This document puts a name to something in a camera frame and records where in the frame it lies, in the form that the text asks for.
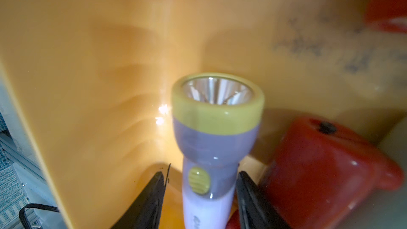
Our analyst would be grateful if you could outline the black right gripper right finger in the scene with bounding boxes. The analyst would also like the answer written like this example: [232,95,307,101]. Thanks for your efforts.
[236,171,290,229]

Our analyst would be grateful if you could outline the red flashlight two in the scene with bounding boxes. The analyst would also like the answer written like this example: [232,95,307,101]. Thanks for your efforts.
[365,0,407,34]

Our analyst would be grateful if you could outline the aluminium front rail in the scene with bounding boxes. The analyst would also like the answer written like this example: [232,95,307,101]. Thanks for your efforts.
[0,130,61,229]

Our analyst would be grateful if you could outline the red flashlight bottom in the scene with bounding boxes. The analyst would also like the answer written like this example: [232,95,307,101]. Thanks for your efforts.
[227,116,404,229]

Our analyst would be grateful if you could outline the mint green flashlight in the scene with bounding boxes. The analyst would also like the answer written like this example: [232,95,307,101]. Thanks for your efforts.
[338,118,407,229]

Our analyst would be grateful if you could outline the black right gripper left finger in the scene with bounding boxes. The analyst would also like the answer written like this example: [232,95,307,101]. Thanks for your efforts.
[112,171,166,229]

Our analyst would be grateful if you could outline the purple flashlight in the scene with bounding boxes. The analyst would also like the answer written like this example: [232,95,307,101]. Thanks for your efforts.
[171,73,265,229]

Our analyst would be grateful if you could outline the yellow plastic storage tray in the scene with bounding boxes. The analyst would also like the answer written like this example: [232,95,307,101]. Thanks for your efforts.
[1,0,407,229]

